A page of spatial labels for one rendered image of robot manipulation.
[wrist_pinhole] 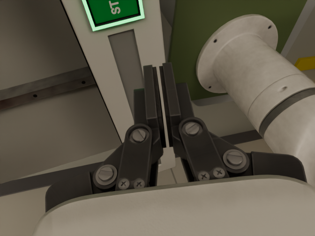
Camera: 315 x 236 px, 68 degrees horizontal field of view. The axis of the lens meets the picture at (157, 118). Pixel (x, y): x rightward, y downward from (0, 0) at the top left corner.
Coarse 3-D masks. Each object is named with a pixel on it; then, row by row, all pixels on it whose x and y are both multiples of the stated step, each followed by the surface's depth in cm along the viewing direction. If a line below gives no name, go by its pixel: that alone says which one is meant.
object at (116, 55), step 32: (64, 0) 22; (96, 32) 25; (128, 32) 26; (160, 32) 27; (96, 64) 28; (128, 64) 29; (160, 64) 30; (128, 96) 34; (160, 96) 35; (160, 160) 50
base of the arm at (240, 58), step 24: (240, 24) 44; (264, 24) 46; (216, 48) 47; (240, 48) 44; (264, 48) 43; (216, 72) 49; (240, 72) 42; (264, 72) 39; (288, 72) 38; (240, 96) 42; (264, 96) 38; (288, 96) 35
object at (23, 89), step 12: (72, 72) 43; (84, 72) 43; (24, 84) 42; (36, 84) 42; (48, 84) 42; (60, 84) 41; (72, 84) 42; (84, 84) 43; (0, 96) 41; (12, 96) 41; (24, 96) 41; (36, 96) 42; (0, 108) 41
